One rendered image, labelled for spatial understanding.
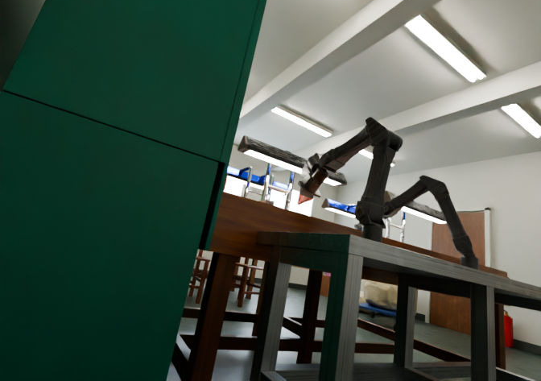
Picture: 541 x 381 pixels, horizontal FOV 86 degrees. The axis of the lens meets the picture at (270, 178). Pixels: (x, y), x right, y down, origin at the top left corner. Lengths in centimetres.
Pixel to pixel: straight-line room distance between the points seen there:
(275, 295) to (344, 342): 25
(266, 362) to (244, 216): 40
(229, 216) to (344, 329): 47
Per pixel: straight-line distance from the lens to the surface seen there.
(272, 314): 84
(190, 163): 86
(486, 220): 621
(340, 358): 66
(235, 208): 93
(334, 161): 117
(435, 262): 88
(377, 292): 449
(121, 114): 87
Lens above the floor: 59
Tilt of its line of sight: 15 degrees up
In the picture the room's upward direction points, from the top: 11 degrees clockwise
